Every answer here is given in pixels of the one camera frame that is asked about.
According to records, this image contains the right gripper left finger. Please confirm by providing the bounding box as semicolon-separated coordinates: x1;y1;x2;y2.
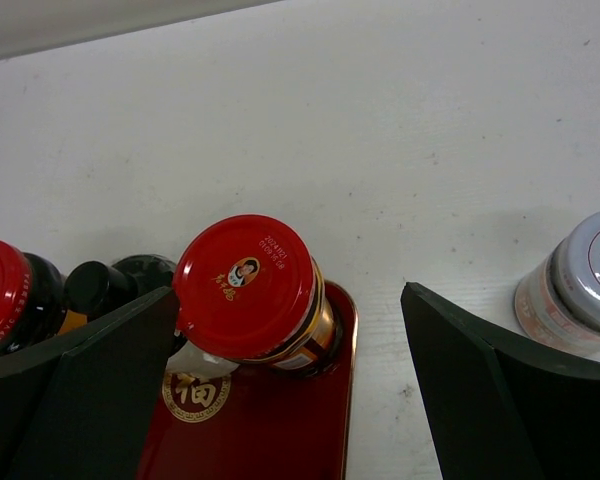
0;287;179;479

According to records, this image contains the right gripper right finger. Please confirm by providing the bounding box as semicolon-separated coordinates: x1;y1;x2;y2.
401;282;600;479

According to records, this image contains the black cap white bottle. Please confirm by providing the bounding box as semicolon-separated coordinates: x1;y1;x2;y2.
64;254;238;379

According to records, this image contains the red lid chili sauce jar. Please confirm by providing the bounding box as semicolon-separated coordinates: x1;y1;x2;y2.
0;240;66;356

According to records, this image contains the silver lid glass jar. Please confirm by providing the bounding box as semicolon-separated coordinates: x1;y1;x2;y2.
514;212;600;356

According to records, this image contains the red tray with gold emblem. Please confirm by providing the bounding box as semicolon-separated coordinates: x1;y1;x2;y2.
136;282;358;479

